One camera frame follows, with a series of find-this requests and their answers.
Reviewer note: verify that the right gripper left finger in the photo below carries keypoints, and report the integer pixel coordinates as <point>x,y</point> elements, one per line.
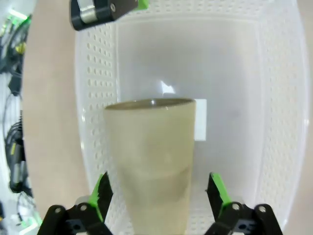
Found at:
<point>97,203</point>

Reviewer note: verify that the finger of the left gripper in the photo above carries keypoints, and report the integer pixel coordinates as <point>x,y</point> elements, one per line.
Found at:
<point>102,11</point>

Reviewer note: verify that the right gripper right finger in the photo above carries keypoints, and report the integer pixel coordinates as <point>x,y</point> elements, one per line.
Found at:
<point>218,195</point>

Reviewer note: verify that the cardboard tube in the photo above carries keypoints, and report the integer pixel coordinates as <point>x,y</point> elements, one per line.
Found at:
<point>149,159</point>

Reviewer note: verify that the white perforated plastic basket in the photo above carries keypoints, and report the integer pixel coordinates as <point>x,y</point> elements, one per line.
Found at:
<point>244,73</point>

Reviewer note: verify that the white rectangular sticker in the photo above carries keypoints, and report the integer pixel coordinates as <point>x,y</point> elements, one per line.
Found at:
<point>201,117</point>

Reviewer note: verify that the black power adapter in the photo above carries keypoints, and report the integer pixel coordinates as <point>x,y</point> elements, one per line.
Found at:
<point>15,84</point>

